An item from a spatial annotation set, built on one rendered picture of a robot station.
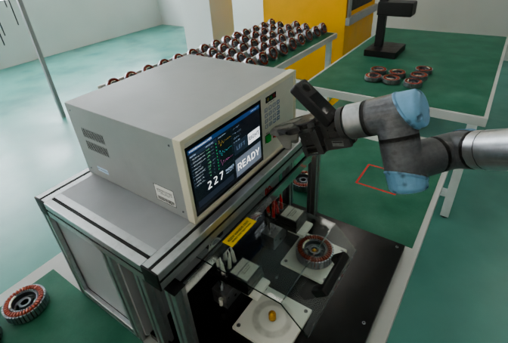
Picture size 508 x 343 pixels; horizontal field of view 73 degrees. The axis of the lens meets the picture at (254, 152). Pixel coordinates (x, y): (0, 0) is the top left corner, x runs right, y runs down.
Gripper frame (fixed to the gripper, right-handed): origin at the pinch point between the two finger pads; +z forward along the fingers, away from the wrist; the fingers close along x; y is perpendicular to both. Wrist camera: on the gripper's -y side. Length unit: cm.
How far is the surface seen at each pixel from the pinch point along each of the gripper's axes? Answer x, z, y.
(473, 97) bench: 163, -14, 57
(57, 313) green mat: -50, 58, 24
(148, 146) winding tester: -28.6, 7.8, -10.8
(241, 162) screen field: -11.6, 3.3, 2.9
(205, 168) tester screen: -23.5, 1.0, -2.0
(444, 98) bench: 154, -1, 52
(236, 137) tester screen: -12.6, 0.1, -3.9
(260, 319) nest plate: -22.4, 10.4, 42.7
